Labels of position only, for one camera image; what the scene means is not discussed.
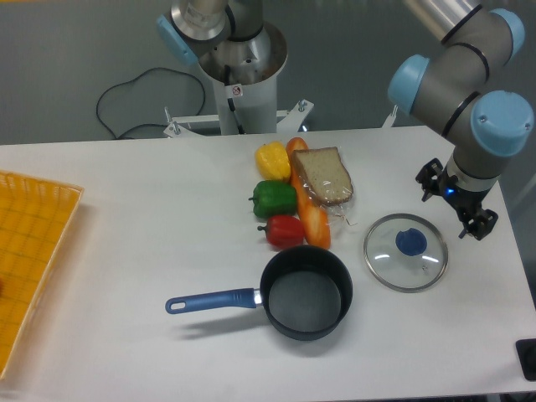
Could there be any black floor cable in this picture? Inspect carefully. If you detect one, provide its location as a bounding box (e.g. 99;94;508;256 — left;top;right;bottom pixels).
95;67;207;141

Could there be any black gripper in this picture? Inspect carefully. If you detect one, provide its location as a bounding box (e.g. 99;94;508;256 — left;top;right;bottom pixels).
415;158;498;240

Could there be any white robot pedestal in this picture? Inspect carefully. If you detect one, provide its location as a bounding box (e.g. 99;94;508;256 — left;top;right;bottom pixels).
168;22;314;135

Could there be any glass lid blue knob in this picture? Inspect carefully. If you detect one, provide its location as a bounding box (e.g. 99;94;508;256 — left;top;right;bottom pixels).
363;213;449;293

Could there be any yellow bell pepper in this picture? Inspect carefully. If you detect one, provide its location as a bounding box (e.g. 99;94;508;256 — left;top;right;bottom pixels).
255;142;291;183

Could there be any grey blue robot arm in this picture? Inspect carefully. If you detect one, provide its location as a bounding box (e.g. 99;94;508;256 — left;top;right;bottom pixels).
157;1;534;240

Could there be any yellow plastic basket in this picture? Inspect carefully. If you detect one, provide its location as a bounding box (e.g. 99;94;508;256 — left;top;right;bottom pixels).
1;171;84;378

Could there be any dark blue saucepan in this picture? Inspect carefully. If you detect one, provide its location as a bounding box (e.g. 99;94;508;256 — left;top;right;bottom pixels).
165;245;353;342

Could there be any black corner device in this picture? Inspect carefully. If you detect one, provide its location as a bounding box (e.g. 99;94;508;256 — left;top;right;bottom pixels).
515;338;536;382

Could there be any red bell pepper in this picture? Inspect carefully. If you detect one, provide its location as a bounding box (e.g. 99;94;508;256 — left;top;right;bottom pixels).
257;214;305;249

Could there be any green bell pepper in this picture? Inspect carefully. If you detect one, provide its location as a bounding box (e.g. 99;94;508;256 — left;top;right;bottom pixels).
249;180;297;219

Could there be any orange baguette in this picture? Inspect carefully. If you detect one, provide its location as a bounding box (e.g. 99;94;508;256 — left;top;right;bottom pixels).
286;137;332;250

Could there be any bagged toast slice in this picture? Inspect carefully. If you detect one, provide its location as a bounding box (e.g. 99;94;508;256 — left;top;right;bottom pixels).
291;147;355;226

